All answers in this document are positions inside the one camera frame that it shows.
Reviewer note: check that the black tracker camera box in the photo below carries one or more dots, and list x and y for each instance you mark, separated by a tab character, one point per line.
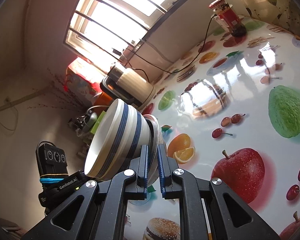
51	162

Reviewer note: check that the orange container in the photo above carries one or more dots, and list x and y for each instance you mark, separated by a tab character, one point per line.
103	99

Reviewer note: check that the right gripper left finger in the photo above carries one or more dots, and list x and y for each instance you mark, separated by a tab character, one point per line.
96	210

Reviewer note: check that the heart patterned curtain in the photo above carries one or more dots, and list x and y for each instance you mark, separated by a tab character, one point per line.
283	13

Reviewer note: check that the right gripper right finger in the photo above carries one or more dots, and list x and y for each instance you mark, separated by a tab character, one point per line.
208	208

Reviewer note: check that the small blue striped bowl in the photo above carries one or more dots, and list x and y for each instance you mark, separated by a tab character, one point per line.
136	133

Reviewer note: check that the fruit print tablecloth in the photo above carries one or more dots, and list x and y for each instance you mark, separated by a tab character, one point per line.
230	108

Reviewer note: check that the cream electric kettle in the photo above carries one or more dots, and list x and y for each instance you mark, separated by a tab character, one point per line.
125	84

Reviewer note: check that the large blue striped bowl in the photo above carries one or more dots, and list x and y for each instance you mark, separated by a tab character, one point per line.
107	138

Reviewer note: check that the red lidded sauce jar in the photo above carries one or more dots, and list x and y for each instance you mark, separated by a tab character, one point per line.
231	18

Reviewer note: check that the stainless steel bowl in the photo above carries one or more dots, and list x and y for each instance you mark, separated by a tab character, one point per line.
156	139

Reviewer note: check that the dry twig branches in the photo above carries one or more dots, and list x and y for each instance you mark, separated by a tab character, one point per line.
60	96

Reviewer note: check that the upper green box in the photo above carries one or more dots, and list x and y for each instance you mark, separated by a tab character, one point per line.
97	123

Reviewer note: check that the white cup behind jar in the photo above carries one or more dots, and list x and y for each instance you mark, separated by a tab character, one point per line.
220	20

